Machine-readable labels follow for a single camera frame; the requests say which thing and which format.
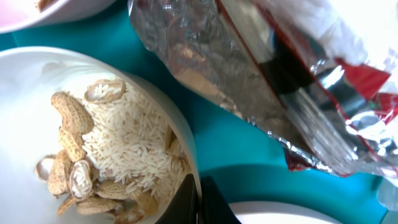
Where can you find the silver red snack wrapper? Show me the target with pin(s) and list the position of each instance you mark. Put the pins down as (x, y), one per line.
(218, 49)

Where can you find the rice and peanut shells pile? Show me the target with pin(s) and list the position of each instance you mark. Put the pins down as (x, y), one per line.
(118, 155)

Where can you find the teal serving tray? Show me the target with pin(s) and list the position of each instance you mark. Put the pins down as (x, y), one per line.
(245, 164)

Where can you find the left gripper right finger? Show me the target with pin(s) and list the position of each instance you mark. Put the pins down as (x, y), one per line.
(215, 209)

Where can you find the white bowl with rice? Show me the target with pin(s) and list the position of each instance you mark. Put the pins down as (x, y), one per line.
(29, 126)

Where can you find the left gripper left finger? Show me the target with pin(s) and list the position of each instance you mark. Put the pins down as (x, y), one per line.
(183, 208)

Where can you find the white round plate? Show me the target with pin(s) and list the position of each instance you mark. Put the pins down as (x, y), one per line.
(278, 213)

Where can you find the white bowl with few peanuts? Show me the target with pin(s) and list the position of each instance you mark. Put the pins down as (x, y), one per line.
(22, 14)

